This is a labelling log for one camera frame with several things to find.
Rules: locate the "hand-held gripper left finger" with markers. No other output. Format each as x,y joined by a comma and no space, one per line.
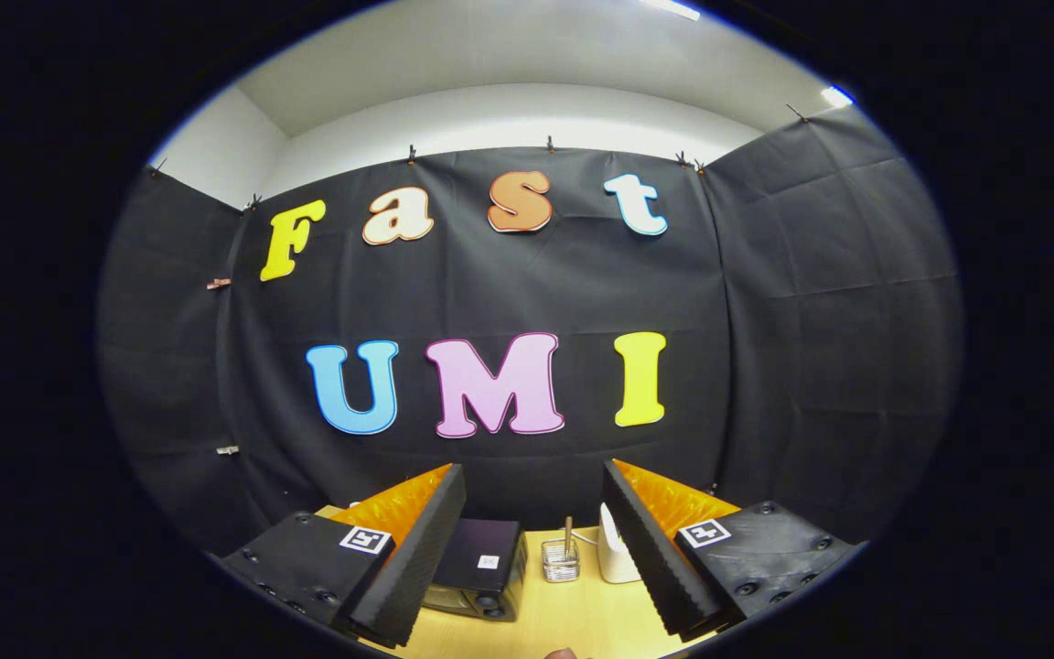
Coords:
417,558

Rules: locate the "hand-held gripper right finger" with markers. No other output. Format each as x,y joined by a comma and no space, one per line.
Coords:
650,558

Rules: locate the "black toaster oven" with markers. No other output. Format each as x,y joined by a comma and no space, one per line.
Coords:
477,549

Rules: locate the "white bread toaster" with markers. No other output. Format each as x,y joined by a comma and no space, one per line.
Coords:
614,558

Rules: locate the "wooden stick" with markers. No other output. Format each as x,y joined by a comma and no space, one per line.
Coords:
568,531

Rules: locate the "row of black cloth clips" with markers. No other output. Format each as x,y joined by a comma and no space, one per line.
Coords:
412,155

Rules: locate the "short ceiling light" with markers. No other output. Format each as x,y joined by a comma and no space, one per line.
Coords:
837,95

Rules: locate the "long ceiling light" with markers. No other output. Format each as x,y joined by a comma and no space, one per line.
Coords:
671,8

